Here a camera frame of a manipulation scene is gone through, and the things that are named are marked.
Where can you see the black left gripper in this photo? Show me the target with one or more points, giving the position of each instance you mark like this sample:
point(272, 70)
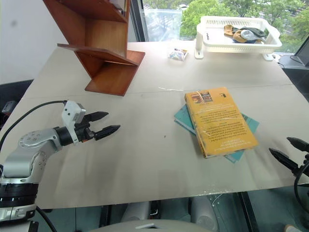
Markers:
point(83, 133)

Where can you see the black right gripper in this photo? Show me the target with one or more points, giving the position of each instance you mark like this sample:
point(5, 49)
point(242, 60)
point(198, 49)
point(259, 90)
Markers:
point(306, 166)

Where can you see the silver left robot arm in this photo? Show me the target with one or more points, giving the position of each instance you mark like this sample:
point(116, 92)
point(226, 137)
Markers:
point(29, 154)

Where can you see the yellow paperback book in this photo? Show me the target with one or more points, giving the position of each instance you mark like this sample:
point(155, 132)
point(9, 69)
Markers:
point(220, 120)

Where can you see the teal book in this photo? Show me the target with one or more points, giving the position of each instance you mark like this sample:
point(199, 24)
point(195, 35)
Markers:
point(184, 116)

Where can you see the wooden shelf stand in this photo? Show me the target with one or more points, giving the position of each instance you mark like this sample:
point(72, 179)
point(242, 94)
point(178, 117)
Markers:
point(106, 31)

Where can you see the black table leg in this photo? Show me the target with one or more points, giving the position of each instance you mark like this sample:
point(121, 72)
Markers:
point(247, 210)

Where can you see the brown shoe tip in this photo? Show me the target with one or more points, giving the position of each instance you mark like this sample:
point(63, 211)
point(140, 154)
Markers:
point(293, 228)

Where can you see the clear tape strip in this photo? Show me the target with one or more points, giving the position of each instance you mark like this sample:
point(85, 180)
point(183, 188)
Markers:
point(170, 89)

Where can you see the black side desk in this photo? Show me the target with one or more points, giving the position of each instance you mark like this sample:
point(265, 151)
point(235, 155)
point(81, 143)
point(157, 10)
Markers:
point(297, 72)

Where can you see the black low cabinet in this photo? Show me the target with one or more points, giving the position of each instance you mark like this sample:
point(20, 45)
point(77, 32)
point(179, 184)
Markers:
point(14, 91)

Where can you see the grey rounded shape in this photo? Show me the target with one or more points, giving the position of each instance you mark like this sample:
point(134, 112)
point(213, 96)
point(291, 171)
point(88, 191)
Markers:
point(135, 211)
point(202, 210)

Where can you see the dark monitor screen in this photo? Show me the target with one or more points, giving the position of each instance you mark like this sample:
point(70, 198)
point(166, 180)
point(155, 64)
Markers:
point(303, 54)

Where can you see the small white snack packet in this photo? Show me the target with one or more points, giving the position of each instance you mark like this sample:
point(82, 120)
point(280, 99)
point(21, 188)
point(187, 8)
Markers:
point(178, 54)

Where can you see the white plastic basket rack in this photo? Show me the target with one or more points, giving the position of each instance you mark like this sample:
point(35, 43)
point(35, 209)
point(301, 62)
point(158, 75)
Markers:
point(241, 47)

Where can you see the grey cloth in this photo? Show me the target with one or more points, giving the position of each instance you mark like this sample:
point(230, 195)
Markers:
point(247, 35)

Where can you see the dark green cloth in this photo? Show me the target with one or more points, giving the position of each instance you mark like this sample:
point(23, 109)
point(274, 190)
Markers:
point(253, 31)

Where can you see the small dark figure in basket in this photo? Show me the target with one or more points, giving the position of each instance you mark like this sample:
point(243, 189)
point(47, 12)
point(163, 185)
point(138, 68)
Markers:
point(207, 35)

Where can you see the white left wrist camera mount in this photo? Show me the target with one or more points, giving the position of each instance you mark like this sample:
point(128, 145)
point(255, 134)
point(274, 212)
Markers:
point(70, 113)

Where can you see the black window frame post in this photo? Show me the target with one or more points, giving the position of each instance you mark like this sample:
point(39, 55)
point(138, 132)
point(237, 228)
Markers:
point(137, 19)

